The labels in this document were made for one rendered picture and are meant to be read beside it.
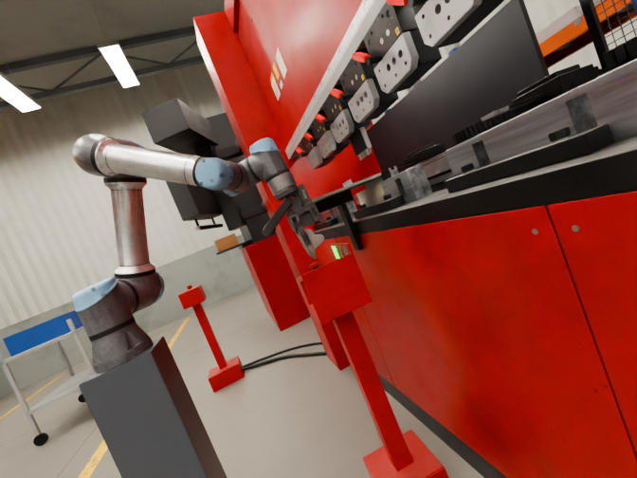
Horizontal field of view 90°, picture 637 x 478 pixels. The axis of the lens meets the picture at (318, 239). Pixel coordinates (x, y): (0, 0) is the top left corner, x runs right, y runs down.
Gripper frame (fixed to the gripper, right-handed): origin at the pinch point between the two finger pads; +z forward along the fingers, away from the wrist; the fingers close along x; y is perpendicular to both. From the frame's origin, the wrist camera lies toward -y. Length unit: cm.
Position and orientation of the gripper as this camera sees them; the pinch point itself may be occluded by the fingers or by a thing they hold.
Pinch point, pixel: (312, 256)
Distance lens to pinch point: 92.1
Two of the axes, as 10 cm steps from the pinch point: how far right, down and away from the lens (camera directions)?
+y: 8.6, -4.7, 1.9
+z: 4.6, 8.8, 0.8
